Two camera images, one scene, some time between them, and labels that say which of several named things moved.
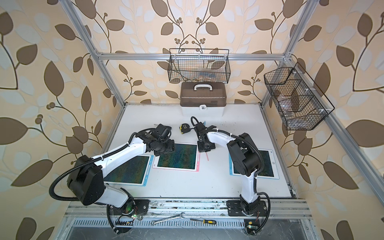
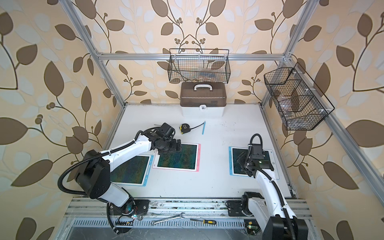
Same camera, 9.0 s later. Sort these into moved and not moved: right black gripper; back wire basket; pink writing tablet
Moved: right black gripper
Not moved: pink writing tablet; back wire basket
